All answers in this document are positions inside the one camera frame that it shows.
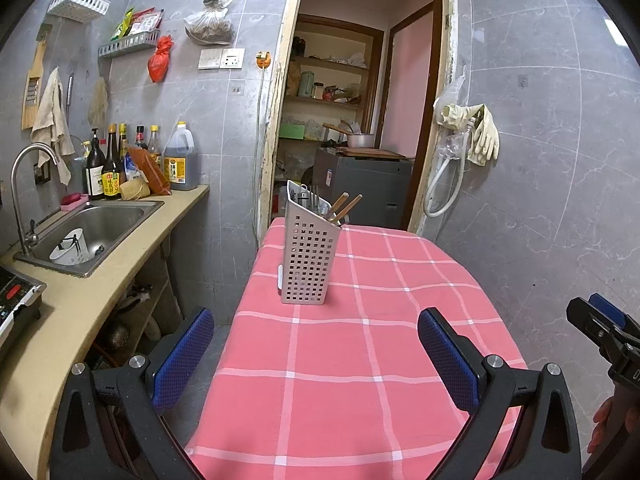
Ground white power cable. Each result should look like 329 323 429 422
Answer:
252 67 268 231

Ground crumpled cream rubber glove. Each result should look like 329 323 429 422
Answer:
434 102 473 133

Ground large dark liquid jug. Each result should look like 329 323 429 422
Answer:
163 121 200 192

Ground white plastic cup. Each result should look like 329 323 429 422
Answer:
49 228 91 267

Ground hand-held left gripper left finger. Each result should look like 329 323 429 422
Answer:
50 306 216 480

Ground pink checked tablecloth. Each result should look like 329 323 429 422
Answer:
185 217 531 480

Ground stainless steel sink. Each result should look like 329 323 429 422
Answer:
14 200 166 278

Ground amber sauce bottle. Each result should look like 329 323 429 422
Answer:
147 125 163 168

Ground red plastic bag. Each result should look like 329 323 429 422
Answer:
147 35 175 84

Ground beige dish towel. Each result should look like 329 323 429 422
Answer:
30 66 76 187

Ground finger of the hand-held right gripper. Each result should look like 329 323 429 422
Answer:
589 292 640 342
566 297 639 362

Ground dark soy sauce bottle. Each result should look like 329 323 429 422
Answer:
101 124 122 201

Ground person's right hand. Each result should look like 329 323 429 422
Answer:
586 396 617 456

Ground orange red snack packet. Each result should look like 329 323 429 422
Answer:
125 146 172 197

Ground wooden grater board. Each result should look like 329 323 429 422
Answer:
21 25 53 131

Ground cream door frame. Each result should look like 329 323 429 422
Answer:
256 0 458 253

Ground white hose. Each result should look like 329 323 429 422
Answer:
424 125 468 218

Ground white blue packet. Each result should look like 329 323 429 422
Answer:
122 152 143 183

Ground hanging brown cloth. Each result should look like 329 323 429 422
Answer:
88 76 110 128

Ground white perforated utensil holder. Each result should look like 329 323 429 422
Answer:
277 180 343 306

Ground clear bag of dried goods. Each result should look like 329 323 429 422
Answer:
184 7 236 45

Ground black induction cooker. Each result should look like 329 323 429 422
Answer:
0 267 48 361

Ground grey wall shelf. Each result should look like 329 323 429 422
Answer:
97 30 162 60

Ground dark grey cabinet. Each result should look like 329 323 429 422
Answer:
312 147 415 231

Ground wooden cutting board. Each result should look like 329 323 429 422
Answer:
335 146 407 160

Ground chrome faucet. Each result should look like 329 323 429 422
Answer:
10 142 61 256

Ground wooden shelf unit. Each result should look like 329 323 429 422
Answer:
275 14 386 196

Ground colourful seasoning packets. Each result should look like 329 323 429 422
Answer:
110 6 165 41

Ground wooden chopstick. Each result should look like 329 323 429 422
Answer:
337 194 364 226
327 192 351 223

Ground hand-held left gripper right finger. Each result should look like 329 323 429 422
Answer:
417 307 583 480

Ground slim dark sauce bottle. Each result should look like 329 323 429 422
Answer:
117 123 130 171

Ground white wall basket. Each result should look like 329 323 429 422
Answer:
46 0 111 23

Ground hanging clear plastic bag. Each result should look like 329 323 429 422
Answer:
432 62 471 171

